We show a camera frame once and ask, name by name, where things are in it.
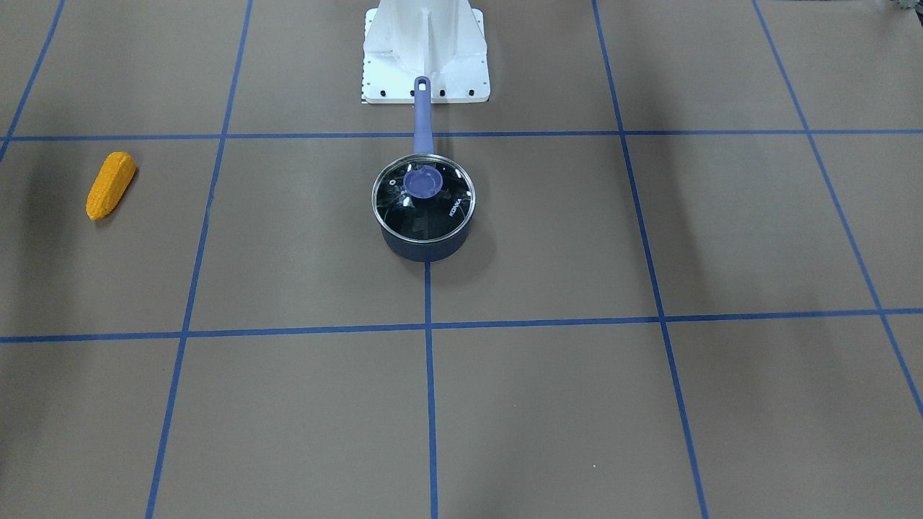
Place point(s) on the yellow plastic corn cob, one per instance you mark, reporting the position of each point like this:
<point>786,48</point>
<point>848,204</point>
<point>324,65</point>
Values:
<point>116,173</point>

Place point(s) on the glass lid purple knob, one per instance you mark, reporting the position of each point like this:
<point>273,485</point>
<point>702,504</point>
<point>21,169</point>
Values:
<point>423,199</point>

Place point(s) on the dark blue saucepan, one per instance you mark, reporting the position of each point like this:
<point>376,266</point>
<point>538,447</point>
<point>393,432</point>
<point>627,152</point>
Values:
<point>423,142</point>

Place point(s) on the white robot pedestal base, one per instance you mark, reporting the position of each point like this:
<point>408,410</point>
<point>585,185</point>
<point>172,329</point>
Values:
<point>444,41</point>

